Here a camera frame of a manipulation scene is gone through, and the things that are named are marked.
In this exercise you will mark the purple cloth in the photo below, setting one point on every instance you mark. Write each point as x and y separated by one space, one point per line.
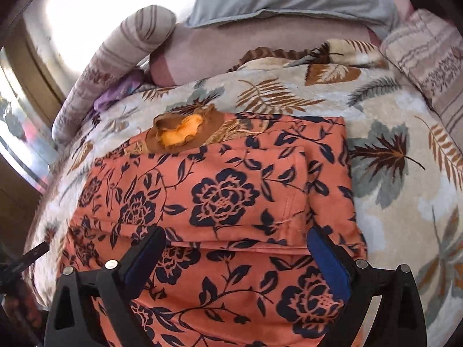
115 94

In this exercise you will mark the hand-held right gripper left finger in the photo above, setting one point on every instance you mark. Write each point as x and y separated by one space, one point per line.
143 260

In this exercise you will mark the leaf print blanket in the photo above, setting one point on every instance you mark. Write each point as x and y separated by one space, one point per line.
398 195

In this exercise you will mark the orange floral garment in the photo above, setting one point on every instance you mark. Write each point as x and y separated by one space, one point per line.
224 195

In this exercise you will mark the grey pillow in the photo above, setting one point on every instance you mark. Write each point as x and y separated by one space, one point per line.
289 3

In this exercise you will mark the pink bedsheet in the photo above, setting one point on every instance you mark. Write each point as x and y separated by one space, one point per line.
224 47

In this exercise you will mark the reflective glass panel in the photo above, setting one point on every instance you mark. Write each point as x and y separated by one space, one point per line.
14 126

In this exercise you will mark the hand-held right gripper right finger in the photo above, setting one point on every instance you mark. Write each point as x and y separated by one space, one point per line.
331 264

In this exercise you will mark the striped pillow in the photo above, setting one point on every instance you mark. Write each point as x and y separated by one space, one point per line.
427 65

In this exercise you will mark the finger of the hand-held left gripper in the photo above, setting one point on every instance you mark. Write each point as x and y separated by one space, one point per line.
29 256

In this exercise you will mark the striped bolster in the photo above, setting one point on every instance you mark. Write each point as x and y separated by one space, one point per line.
108 58

